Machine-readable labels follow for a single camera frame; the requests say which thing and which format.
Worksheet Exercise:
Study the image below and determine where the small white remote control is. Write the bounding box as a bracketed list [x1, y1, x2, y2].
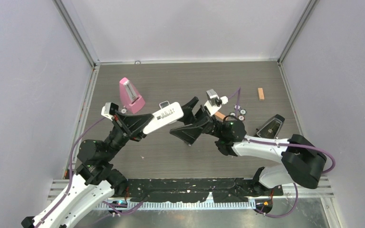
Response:
[159, 101, 170, 109]

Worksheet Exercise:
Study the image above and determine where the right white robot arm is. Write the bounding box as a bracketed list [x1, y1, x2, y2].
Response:
[170, 96, 327, 195]

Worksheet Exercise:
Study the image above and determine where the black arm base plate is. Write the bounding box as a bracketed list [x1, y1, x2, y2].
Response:
[112, 177, 283, 203]

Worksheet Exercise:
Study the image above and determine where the small wooden block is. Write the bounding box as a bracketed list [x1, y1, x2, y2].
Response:
[257, 87, 265, 101]

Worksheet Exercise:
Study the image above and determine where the pink metronome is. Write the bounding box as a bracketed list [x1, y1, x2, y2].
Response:
[119, 77, 145, 114]

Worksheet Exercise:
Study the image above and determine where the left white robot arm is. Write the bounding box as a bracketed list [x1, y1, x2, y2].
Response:
[21, 111, 154, 228]

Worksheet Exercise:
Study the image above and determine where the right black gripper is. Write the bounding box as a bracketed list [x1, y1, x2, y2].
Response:
[165, 97, 225, 145]

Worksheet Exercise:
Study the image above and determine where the orange wooden block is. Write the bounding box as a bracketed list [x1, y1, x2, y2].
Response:
[214, 112, 226, 121]

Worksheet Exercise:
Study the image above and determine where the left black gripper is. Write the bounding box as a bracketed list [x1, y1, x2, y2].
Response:
[104, 110, 158, 161]

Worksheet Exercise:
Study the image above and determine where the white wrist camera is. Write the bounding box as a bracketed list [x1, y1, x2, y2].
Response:
[204, 89, 229, 116]
[101, 102, 119, 120]

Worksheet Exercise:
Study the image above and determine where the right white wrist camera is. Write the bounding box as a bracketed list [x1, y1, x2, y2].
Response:
[204, 89, 229, 116]

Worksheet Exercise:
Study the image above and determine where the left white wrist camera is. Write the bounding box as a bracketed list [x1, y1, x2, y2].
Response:
[101, 102, 119, 120]

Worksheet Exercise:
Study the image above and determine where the large white remote control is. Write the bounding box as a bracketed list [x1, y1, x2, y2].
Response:
[143, 102, 184, 135]

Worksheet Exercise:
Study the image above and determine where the white slotted cable duct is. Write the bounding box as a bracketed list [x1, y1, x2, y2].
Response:
[59, 200, 257, 211]

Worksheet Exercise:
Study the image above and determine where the black metronome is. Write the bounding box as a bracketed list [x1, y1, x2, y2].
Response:
[254, 114, 285, 139]

